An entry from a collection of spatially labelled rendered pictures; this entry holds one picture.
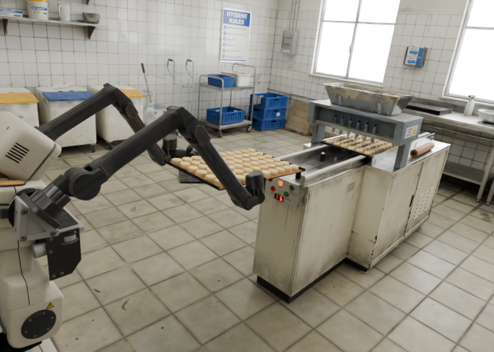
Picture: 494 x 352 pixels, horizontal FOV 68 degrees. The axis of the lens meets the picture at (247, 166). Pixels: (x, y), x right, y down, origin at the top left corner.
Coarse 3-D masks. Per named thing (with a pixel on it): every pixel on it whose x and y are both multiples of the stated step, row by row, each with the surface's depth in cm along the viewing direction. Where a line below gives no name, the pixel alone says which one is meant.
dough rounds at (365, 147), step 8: (344, 136) 287; (352, 136) 292; (360, 136) 292; (336, 144) 264; (344, 144) 264; (352, 144) 268; (360, 144) 269; (368, 144) 272; (376, 144) 272; (384, 144) 280; (360, 152) 252; (368, 152) 250; (376, 152) 257
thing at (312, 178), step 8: (424, 136) 331; (352, 160) 236; (360, 160) 245; (368, 160) 255; (328, 168) 217; (336, 168) 222; (344, 168) 231; (352, 168) 239; (304, 176) 198; (312, 176) 204; (320, 176) 211; (328, 176) 218; (304, 184) 201
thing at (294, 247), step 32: (320, 160) 248; (320, 192) 214; (352, 192) 248; (288, 224) 218; (320, 224) 227; (352, 224) 266; (256, 256) 243; (288, 256) 223; (320, 256) 241; (288, 288) 228
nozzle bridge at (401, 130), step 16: (320, 112) 278; (336, 112) 268; (352, 112) 250; (368, 112) 248; (320, 128) 287; (336, 128) 265; (352, 128) 259; (368, 128) 253; (384, 128) 245; (400, 128) 230; (416, 128) 246; (400, 144) 233; (400, 160) 244
